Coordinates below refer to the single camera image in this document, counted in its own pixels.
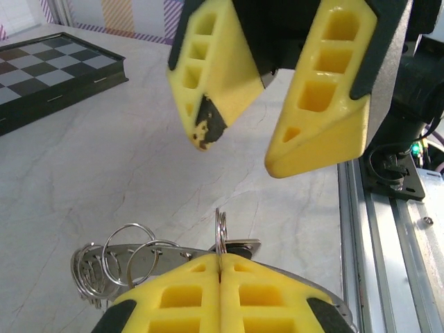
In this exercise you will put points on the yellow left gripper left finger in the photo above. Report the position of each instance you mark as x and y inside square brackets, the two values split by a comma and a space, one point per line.
[166, 298]

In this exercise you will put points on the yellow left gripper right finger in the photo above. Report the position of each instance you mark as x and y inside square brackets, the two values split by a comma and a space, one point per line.
[270, 298]

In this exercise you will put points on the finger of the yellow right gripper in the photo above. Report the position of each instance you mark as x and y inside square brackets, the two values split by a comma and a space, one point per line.
[322, 138]
[229, 79]

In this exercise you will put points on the steel keyring plate with rings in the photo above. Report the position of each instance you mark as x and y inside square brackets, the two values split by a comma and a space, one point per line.
[173, 252]

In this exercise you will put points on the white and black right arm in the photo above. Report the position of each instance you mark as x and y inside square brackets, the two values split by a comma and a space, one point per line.
[419, 90]

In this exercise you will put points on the black folding chessboard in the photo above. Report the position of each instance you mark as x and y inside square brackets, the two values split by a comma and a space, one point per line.
[52, 69]

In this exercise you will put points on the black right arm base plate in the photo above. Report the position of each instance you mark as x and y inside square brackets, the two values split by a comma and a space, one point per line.
[412, 187]

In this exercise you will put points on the long aluminium base rail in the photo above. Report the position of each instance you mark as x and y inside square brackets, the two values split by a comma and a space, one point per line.
[381, 260]

